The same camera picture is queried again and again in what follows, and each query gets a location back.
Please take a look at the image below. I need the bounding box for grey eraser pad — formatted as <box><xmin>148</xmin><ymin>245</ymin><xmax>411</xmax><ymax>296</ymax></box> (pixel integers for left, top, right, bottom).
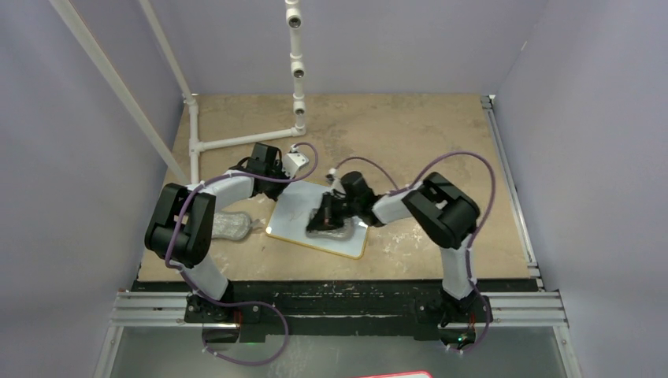
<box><xmin>306</xmin><ymin>218</ymin><xmax>355</xmax><ymax>241</ymax></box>
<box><xmin>212</xmin><ymin>211</ymin><xmax>265</xmax><ymax>242</ymax></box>

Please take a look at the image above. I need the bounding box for white PVC pipe frame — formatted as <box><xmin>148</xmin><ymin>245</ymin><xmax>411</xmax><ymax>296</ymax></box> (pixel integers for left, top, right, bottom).
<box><xmin>50</xmin><ymin>0</ymin><xmax>307</xmax><ymax>183</ymax></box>

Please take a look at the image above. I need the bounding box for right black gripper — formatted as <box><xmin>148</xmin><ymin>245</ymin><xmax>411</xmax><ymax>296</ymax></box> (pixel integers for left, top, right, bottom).
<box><xmin>310</xmin><ymin>191</ymin><xmax>362</xmax><ymax>231</ymax></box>

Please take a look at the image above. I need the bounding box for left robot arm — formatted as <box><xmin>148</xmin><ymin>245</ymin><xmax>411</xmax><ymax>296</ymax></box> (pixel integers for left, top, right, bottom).
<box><xmin>144</xmin><ymin>143</ymin><xmax>310</xmax><ymax>322</ymax></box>

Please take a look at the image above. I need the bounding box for yellow framed whiteboard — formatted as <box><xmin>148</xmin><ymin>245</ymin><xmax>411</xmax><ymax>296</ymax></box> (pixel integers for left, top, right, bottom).
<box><xmin>265</xmin><ymin>181</ymin><xmax>368</xmax><ymax>260</ymax></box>

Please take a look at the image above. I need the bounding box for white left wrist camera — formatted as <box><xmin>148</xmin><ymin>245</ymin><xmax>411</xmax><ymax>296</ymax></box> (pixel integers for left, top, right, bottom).
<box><xmin>281</xmin><ymin>147</ymin><xmax>310</xmax><ymax>179</ymax></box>

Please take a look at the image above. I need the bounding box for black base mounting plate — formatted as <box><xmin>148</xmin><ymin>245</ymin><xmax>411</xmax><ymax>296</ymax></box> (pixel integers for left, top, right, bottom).
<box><xmin>130</xmin><ymin>278</ymin><xmax>540</xmax><ymax>346</ymax></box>

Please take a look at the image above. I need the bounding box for red edged object bottom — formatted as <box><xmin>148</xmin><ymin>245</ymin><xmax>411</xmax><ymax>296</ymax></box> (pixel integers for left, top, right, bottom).
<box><xmin>359</xmin><ymin>370</ymin><xmax>432</xmax><ymax>378</ymax></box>

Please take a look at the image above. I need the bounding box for aluminium extrusion rail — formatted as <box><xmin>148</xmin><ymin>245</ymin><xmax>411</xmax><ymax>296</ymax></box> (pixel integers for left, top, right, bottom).
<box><xmin>94</xmin><ymin>291</ymin><xmax>582</xmax><ymax>377</ymax></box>

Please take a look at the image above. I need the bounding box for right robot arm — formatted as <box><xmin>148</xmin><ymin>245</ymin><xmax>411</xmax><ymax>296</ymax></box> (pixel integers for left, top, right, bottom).
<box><xmin>306</xmin><ymin>171</ymin><xmax>481</xmax><ymax>321</ymax></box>

